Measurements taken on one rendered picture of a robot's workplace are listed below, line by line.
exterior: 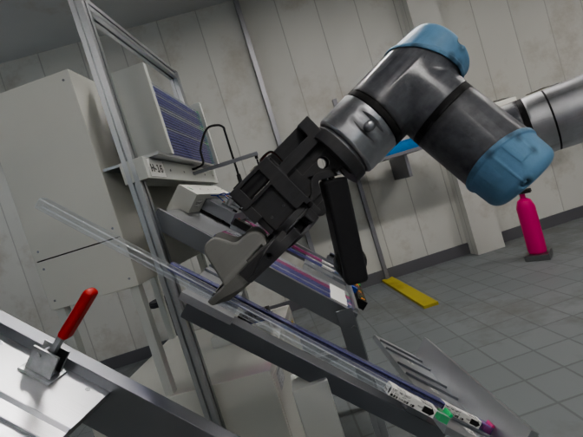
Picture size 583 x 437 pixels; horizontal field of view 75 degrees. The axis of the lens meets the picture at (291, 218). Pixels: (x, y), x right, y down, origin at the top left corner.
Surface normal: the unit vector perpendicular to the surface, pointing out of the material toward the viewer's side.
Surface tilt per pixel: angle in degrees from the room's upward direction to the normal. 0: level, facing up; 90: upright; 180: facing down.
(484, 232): 90
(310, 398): 90
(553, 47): 90
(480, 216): 90
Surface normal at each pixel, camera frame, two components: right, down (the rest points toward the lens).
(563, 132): -0.30, 0.53
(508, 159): -0.30, 0.06
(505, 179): -0.54, 0.36
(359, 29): 0.07, 0.03
